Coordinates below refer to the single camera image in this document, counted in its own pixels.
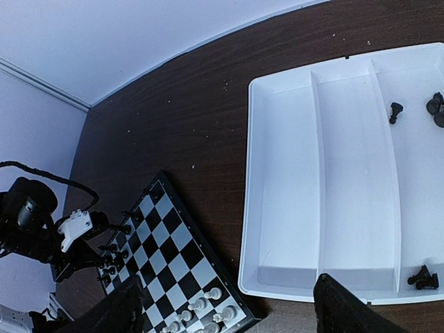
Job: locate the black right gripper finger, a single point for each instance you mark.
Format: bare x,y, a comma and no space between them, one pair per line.
338,310

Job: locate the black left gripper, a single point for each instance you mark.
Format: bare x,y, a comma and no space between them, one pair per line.
120,311

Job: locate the black chess piece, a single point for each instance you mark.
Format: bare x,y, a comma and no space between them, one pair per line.
104,278
135,215

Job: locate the black chess pawn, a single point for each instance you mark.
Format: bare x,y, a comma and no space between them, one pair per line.
112,248
121,254
125,229
109,268

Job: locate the black white chessboard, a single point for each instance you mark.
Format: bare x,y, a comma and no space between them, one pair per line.
173,260

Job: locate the black chess bishop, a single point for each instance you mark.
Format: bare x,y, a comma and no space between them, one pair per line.
155,192

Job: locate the white plastic divided tray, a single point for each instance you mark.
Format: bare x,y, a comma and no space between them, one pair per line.
322,192

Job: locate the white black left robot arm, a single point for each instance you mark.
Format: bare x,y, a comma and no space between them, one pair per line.
28,230

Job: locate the white chess piece row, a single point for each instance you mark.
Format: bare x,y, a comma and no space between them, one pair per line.
211,311

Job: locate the pile of black chess pieces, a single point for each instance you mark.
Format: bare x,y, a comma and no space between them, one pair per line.
417,139

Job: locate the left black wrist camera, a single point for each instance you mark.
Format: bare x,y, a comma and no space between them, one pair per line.
100,223

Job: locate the left aluminium frame post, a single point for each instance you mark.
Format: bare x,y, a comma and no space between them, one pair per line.
40,84

